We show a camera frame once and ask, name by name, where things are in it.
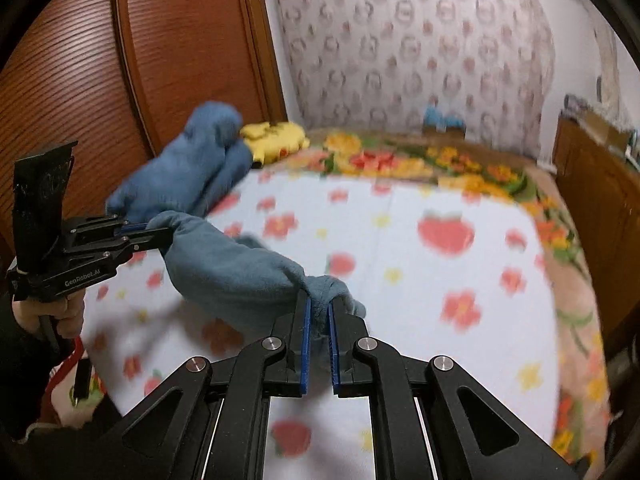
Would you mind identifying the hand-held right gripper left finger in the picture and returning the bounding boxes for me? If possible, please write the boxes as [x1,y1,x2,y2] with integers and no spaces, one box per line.
[107,292,313,480]

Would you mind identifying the red-brown slatted wardrobe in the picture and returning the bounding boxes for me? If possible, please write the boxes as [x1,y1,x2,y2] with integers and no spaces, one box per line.
[0,0,288,261]

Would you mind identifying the brown cardboard box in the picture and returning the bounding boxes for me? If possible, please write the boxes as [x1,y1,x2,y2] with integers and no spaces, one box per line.
[575,110,633,156]

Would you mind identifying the blue cardboard box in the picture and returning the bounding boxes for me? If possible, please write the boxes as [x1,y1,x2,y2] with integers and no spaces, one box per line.
[422,105,468,133]

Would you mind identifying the sheer curtain with pink circles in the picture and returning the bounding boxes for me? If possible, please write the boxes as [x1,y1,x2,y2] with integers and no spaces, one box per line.
[265,0,557,133]

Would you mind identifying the black dangling cable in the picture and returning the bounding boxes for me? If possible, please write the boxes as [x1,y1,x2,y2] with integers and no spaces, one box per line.
[39,315,93,408]

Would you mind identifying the person's left hand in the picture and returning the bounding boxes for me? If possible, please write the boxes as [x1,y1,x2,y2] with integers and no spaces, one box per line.
[12,292,85,341]

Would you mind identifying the wooden sideboard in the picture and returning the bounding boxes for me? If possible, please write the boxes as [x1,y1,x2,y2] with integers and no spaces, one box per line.
[552,115,640,361]

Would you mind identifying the teal pants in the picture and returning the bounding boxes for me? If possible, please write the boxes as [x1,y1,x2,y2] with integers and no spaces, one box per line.
[147,210,368,336]

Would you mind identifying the red and white cloth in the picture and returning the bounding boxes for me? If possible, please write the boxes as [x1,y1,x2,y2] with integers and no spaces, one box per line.
[45,335,108,426]

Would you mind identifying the tied beige window curtain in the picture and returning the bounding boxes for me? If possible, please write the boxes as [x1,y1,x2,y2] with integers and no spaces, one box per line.
[592,25,631,126]

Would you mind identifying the white strawberry-print bed sheet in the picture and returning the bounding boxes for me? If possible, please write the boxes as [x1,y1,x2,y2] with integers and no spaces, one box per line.
[45,170,558,480]

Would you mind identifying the yellow plush toy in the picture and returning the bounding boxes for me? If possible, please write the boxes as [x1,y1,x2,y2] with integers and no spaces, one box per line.
[239,120,311,167]

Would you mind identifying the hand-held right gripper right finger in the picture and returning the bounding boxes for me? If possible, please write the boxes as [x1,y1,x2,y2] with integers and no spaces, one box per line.
[327,296,583,480]

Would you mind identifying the floral blanket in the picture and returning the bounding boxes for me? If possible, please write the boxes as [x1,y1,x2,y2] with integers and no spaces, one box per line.
[300,127,613,466]

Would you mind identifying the folded blue jeans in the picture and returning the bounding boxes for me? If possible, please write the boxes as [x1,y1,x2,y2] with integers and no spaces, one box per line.
[105,101,253,226]

